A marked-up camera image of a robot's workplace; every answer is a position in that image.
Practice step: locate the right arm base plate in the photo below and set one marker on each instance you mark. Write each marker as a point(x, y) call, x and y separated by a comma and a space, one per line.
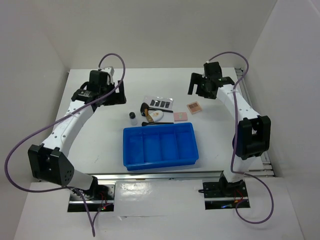
point(217, 198)

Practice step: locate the clear eyeshadow swatch card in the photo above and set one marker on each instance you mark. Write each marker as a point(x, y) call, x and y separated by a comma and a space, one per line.
point(159, 102)

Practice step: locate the small gold kabuki brush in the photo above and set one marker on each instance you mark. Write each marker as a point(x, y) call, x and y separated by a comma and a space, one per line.
point(148, 117)

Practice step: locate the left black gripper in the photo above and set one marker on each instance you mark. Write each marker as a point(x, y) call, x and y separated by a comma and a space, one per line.
point(117, 97)

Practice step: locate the right side aluminium rail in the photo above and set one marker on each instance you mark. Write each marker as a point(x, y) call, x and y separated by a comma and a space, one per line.
point(251, 135)

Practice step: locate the brown eyeshadow palette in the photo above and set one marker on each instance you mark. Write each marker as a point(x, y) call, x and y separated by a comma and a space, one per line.
point(194, 107)

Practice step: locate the blue plastic divided tray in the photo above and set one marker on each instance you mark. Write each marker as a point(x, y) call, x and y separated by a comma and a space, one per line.
point(159, 146)

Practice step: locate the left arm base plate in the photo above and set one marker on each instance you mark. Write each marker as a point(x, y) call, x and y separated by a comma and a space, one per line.
point(104, 200)

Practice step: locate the clear bottle black cap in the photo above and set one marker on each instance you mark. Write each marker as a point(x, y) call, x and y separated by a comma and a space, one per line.
point(133, 119)

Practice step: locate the front aluminium rail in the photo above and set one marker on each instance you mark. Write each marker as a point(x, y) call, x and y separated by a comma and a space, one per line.
point(159, 176)

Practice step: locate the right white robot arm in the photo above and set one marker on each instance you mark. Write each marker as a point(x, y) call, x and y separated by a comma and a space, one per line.
point(225, 87)

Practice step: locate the thin black makeup brush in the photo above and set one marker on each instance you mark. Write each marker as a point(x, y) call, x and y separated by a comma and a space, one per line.
point(143, 124)

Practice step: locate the pink square compact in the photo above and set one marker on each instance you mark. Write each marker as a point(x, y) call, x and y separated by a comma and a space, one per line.
point(180, 116)

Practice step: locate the white oval compact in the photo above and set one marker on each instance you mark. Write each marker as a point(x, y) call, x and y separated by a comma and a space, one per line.
point(157, 115)

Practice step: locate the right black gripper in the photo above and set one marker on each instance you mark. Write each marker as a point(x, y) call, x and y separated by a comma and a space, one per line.
point(196, 78)

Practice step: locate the large black powder brush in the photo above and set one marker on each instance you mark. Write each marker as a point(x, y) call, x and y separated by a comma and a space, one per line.
point(145, 106)

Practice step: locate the aluminium rail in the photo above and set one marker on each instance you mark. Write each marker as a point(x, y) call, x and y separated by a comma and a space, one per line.
point(251, 135)
point(159, 176)

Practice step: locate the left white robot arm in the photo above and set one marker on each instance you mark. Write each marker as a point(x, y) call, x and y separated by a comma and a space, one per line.
point(49, 161)

